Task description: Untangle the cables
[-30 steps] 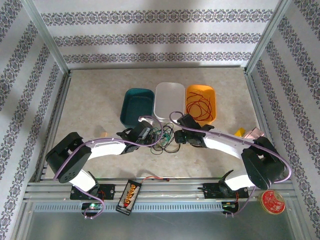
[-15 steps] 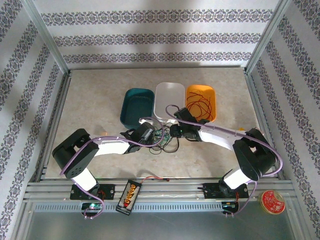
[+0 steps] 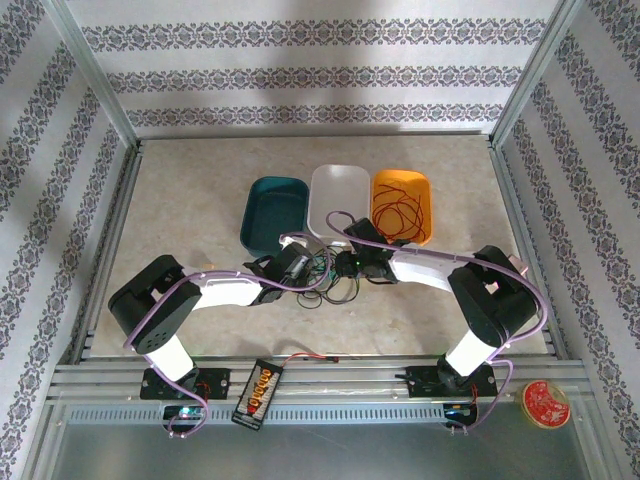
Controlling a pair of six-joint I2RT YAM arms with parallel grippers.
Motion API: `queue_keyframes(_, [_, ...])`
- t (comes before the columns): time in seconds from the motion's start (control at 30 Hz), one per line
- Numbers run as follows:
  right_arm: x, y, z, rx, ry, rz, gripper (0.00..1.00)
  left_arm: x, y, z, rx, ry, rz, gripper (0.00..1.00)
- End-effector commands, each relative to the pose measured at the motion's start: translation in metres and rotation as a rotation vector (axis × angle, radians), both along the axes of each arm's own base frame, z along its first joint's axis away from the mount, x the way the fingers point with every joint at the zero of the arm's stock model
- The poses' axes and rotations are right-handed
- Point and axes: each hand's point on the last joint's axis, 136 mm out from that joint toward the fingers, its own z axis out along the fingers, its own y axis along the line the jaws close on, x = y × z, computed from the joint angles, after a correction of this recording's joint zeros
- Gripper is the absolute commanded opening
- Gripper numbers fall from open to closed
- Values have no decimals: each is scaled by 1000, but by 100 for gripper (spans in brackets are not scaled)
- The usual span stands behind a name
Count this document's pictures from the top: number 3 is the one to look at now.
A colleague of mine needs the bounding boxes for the thick black cable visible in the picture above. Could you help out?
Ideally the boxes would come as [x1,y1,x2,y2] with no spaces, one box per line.
[295,238,371,312]

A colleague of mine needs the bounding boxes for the aluminium frame cross rail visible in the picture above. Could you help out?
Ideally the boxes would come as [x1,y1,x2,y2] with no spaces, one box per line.
[47,357,596,404]

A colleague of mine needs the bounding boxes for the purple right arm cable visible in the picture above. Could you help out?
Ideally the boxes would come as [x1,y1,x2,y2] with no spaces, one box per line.
[325,210,547,436]

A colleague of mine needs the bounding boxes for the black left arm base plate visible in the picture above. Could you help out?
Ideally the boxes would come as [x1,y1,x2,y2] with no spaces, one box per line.
[139,367,232,401]

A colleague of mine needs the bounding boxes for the aluminium frame side rail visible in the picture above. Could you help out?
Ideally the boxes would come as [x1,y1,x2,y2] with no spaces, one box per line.
[485,137,571,359]
[69,142,145,362]

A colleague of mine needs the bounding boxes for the white plastic bin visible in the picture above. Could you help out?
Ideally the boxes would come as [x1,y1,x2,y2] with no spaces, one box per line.
[305,163,372,246]

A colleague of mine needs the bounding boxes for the black board with red print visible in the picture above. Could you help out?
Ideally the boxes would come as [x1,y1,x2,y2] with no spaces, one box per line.
[231,358,287,431]

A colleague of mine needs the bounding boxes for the grey slotted cable duct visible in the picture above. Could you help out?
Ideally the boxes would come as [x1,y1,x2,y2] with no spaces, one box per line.
[64,403,451,426]

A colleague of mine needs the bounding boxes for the thick red cable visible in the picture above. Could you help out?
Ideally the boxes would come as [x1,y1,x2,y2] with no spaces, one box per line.
[373,182,425,240]

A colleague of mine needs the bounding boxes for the aluminium frame post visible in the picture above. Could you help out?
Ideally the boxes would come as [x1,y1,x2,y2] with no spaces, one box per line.
[42,0,140,147]
[488,0,592,147]

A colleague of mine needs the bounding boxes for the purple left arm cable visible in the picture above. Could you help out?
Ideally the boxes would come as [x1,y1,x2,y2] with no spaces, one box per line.
[122,232,334,441]

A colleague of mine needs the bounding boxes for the grey metal panel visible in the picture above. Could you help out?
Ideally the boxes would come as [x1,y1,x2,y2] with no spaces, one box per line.
[47,423,596,480]

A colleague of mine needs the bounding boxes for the teal plastic bin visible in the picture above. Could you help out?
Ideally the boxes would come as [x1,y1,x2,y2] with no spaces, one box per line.
[239,175,310,253]

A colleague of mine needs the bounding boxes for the thin black cable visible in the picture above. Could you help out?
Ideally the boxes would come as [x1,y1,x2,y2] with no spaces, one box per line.
[324,277,361,305]

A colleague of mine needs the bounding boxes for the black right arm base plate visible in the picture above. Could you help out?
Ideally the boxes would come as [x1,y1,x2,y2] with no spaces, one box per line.
[407,364,499,400]

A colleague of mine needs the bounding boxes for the orange plastic bin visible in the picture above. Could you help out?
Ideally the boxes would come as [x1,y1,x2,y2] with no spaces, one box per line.
[369,168,433,247]

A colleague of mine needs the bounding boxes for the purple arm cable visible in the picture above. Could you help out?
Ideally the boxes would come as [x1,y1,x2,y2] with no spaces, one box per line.
[325,210,547,436]
[122,232,334,441]

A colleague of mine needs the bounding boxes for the red black power lead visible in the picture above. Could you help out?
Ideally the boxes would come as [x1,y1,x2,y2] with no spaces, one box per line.
[274,352,342,374]

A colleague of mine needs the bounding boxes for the thick green cable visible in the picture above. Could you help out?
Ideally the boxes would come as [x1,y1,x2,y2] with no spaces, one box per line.
[314,249,346,296]

